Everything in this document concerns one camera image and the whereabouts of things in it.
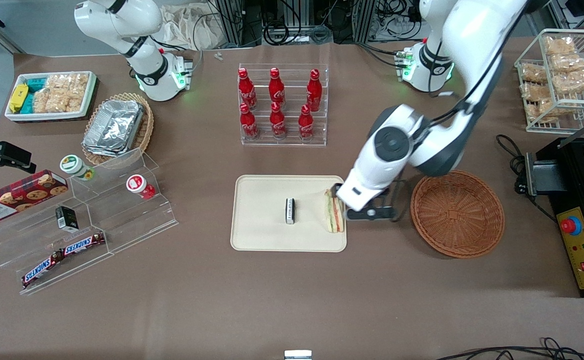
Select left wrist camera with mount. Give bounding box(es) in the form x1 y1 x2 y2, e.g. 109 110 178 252
346 205 398 222

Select black table cable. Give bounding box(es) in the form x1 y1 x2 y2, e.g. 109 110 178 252
495 133 558 224

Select round brown wicker basket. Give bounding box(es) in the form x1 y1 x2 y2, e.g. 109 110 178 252
410 169 505 259

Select beige cloth bag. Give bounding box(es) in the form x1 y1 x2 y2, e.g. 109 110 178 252
158 4 223 51

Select black floor cables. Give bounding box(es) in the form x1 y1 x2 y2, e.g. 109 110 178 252
434 337 584 360

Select clear rice cracker bag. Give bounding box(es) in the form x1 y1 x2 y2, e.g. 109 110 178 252
548 52 584 74
32 87 52 114
46 75 71 114
67 73 90 113
551 69 584 96
519 81 553 103
520 62 549 84
543 34 577 56
526 97 566 124

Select aluminium frame post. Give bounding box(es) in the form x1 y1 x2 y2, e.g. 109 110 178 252
216 0 245 47
353 0 376 44

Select stacked aluminium foil trays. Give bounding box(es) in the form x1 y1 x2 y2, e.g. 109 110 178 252
82 99 145 157

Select oval wicker basket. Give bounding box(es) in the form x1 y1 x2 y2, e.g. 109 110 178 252
81 92 155 166

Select green lid yogurt cup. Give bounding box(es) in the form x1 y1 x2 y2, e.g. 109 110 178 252
60 154 95 181

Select beige serving tray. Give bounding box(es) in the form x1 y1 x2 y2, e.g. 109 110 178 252
230 174 347 253

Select yellow snack packet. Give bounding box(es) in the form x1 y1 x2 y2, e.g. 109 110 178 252
9 83 29 114

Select white rectangular snack tray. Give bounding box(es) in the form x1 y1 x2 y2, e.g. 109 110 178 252
4 70 98 123

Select clear acrylic bottle rack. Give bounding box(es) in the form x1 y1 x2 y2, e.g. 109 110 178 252
238 63 329 147

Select snickers chocolate bar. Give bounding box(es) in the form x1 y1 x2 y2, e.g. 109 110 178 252
62 232 107 257
21 251 66 289

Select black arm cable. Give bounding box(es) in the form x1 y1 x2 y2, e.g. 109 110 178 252
429 20 520 126

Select red cola bottle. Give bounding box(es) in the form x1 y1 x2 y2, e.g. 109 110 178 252
238 68 258 110
306 69 323 113
269 67 286 107
239 102 260 140
298 104 315 142
270 102 288 140

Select grey metal bracket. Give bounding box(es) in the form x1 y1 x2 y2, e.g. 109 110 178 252
524 149 568 196

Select triangle sandwich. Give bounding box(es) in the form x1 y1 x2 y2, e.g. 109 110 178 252
324 188 346 234

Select small black box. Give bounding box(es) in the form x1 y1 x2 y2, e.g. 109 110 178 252
55 205 80 234

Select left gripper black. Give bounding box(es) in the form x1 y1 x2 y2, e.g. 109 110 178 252
332 183 349 221

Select clear acrylic stepped shelf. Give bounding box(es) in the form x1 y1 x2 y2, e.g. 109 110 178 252
0 147 180 296

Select red lid yogurt cup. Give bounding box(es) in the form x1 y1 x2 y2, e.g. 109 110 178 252
126 174 157 201

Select black machine housing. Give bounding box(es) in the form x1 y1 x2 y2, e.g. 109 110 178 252
524 137 584 299

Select white wire rack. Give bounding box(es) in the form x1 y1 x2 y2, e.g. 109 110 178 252
514 28 584 134

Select red cookie box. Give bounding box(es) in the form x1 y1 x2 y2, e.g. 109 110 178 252
0 169 69 225

